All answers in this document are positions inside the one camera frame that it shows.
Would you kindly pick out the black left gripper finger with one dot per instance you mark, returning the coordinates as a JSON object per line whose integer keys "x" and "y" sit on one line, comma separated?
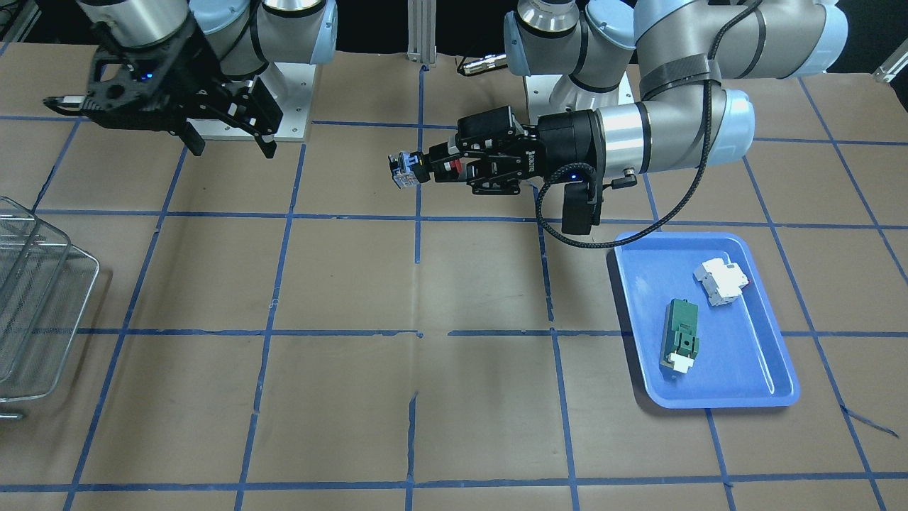
{"x": 441, "y": 158}
{"x": 442, "y": 175}

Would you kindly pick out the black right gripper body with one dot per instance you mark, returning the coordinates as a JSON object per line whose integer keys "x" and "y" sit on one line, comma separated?
{"x": 201, "y": 62}

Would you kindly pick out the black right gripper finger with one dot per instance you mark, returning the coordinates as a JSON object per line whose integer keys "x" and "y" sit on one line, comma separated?
{"x": 262, "y": 129}
{"x": 193, "y": 141}

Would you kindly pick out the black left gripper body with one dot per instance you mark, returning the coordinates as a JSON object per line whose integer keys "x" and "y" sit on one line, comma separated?
{"x": 565, "y": 140}

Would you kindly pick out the blue grey push button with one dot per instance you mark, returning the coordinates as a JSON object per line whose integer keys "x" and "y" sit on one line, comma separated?
{"x": 403, "y": 168}

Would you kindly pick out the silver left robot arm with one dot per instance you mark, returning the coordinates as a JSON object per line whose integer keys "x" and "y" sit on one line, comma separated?
{"x": 640, "y": 88}

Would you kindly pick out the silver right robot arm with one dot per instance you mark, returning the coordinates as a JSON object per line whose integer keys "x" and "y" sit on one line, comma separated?
{"x": 247, "y": 36}

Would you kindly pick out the white circuit breaker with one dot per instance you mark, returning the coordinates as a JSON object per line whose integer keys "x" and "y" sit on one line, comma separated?
{"x": 722, "y": 281}

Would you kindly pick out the green relay block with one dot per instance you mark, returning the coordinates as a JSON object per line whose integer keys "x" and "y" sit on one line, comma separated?
{"x": 680, "y": 341}

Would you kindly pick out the blue plastic tray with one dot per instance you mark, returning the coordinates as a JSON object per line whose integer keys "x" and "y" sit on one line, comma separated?
{"x": 743, "y": 360}

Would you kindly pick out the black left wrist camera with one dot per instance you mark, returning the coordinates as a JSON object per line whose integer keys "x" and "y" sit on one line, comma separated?
{"x": 582, "y": 208}

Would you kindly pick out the aluminium frame post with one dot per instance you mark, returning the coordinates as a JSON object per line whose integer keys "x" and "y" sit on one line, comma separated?
{"x": 421, "y": 33}

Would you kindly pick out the silver wire mesh shelf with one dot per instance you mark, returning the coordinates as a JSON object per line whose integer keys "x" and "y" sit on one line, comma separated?
{"x": 46, "y": 282}

